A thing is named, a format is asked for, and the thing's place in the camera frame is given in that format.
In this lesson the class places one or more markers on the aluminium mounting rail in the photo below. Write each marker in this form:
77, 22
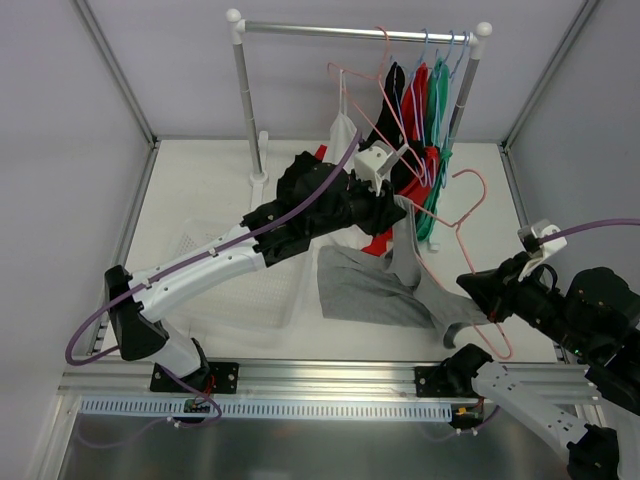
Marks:
325, 380

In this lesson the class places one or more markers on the grey tank top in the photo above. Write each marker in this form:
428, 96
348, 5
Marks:
394, 289

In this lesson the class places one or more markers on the red tank top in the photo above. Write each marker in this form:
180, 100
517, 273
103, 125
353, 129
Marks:
405, 174

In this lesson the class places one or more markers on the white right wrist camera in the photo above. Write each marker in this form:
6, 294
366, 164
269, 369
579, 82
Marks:
537, 242

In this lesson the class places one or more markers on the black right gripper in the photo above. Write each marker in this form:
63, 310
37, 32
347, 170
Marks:
505, 292

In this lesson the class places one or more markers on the white slotted cable duct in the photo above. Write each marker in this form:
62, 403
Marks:
405, 411

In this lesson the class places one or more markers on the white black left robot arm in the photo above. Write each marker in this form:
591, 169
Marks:
310, 202

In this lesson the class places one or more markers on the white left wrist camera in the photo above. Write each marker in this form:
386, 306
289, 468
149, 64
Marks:
374, 164

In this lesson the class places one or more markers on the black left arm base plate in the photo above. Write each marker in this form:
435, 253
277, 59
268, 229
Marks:
218, 378

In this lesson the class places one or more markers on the green tank top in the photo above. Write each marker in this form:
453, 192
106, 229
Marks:
425, 222

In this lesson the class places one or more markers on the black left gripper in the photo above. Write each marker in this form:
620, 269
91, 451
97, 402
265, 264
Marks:
368, 208

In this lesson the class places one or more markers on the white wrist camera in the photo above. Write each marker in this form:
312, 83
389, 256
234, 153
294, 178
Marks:
537, 242
374, 164

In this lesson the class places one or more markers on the white tank top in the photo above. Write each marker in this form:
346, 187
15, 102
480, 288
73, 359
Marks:
343, 128

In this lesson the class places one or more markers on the white plastic perforated basket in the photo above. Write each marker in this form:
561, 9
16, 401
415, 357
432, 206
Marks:
261, 302

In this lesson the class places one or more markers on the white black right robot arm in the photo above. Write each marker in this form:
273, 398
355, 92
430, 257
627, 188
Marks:
596, 320

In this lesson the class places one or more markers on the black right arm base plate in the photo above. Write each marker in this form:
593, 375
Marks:
442, 382

